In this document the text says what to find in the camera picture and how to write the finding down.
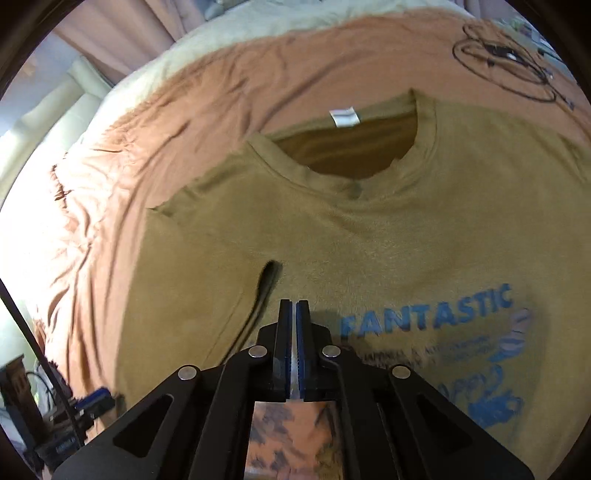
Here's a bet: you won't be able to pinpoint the orange-brown blanket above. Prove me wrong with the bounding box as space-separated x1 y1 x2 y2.
34 11 591 416

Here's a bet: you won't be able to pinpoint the coiled black cable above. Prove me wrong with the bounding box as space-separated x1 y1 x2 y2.
452 21 578 112

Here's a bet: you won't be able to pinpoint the tan t-shirt with blue print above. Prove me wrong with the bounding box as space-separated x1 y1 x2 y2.
113 88 591 462

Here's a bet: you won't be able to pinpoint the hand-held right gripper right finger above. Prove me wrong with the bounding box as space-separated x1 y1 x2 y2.
297 299 536 480

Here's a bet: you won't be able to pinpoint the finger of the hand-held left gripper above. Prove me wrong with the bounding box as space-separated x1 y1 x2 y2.
74 389 116 418

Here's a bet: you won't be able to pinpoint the cream padded headboard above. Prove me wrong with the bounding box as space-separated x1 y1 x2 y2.
0 56 116 206

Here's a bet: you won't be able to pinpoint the pink curtain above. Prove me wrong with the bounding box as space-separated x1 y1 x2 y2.
55 0 208 88

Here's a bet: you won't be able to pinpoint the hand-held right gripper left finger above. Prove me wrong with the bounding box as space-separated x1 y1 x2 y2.
53 299 297 480

